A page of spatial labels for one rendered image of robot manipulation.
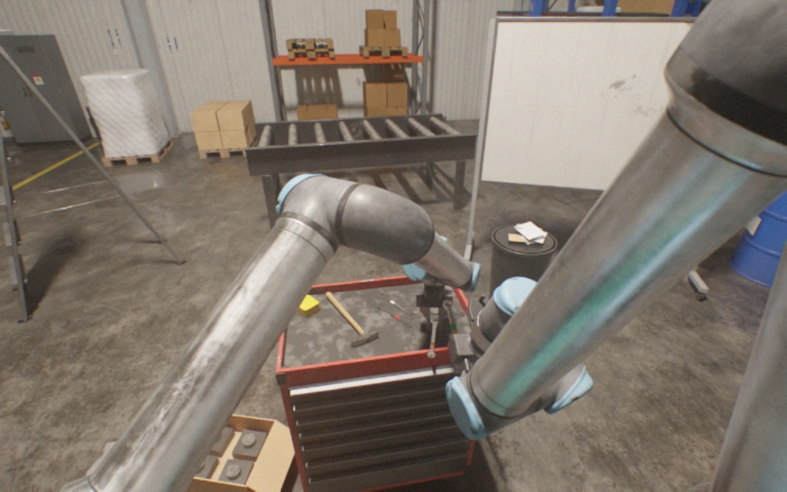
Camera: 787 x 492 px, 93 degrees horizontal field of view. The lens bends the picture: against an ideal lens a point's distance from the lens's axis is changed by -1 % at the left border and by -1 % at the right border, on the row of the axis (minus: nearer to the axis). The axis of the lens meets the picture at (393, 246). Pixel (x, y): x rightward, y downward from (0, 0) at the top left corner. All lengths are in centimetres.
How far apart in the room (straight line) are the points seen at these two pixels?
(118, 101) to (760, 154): 739
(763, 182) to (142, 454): 64
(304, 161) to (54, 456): 288
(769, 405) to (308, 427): 130
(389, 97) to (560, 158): 512
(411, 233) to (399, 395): 87
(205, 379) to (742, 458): 60
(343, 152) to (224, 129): 341
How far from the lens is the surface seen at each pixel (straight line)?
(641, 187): 31
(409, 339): 144
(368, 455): 168
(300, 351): 144
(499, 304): 69
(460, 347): 84
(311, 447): 160
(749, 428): 50
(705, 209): 30
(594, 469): 239
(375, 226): 62
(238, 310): 61
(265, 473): 202
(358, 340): 141
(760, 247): 441
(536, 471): 229
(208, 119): 717
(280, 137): 516
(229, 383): 60
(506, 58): 322
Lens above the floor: 189
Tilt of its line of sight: 30 degrees down
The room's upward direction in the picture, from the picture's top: straight up
